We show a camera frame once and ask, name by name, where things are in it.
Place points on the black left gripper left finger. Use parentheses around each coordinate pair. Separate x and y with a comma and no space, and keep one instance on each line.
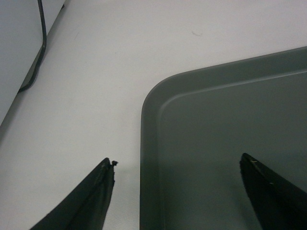
(86,206)

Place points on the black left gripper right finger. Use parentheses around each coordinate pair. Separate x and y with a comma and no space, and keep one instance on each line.
(277,203)

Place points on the grey rectangular serving tray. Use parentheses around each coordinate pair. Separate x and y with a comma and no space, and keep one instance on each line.
(196,126)

